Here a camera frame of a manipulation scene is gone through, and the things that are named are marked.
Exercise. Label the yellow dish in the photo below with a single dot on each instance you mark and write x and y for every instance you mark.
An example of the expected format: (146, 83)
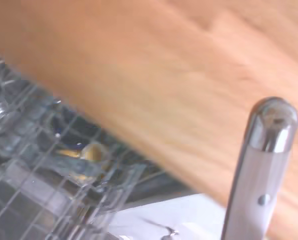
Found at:
(94, 152)

